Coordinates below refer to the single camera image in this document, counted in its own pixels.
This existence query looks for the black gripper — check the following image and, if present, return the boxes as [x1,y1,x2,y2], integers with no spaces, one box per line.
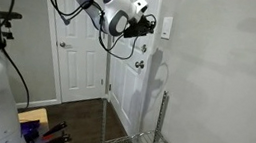
[123,12,158,43]

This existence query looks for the silver deadbolt lock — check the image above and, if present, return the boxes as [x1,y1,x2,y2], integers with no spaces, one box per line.
[140,43,149,54]

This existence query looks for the silver round door knob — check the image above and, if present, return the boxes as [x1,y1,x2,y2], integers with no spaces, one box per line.
[133,58,146,71]

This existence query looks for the white panel door with deadbolt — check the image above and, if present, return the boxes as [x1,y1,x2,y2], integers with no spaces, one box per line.
[100,0,162,138]

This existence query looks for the white panel door with lever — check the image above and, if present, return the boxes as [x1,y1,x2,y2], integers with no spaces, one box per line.
[31,0,119,109]

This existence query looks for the silver door lever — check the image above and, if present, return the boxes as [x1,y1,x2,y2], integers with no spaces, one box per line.
[58,41,72,49]

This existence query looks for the black clamp with orange tip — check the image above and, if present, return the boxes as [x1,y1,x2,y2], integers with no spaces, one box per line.
[42,130,73,143]
[41,118,69,141]

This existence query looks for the light wooden board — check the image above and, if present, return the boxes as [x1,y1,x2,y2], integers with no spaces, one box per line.
[15,104,52,135]

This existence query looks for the black device with blue glow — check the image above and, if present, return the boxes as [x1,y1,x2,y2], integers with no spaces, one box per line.
[17,117,43,143]

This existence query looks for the white wall light switch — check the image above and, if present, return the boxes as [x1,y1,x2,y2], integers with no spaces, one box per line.
[160,15,174,41]

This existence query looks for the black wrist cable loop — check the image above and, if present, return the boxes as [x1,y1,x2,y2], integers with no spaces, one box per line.
[93,6,159,65]

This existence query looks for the ribbed chrome rack post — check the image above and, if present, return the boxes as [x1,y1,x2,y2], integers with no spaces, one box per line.
[151,89,171,143]

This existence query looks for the thin chrome rack post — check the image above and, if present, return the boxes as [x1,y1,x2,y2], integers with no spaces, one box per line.
[97,97,113,143]

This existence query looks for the black clamp mount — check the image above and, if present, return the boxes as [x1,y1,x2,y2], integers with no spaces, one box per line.
[0,9,24,42]

